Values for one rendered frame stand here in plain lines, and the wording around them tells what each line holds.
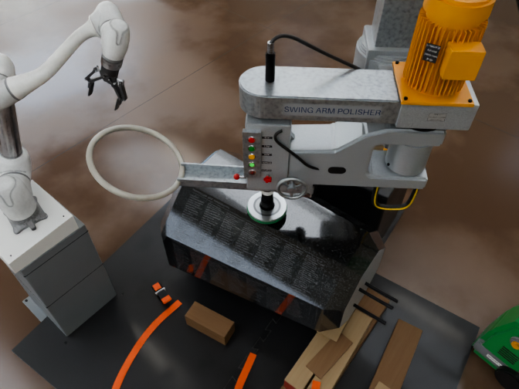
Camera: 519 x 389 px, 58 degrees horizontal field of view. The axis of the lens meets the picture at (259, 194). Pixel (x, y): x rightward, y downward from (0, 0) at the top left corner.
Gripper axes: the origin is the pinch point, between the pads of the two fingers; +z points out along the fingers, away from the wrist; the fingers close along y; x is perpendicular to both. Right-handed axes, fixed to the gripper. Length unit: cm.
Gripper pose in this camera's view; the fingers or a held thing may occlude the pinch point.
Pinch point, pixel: (103, 99)
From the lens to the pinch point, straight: 230.7
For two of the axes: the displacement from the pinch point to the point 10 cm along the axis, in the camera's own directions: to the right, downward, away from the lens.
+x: 2.9, -6.5, 7.0
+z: -3.9, 5.9, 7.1
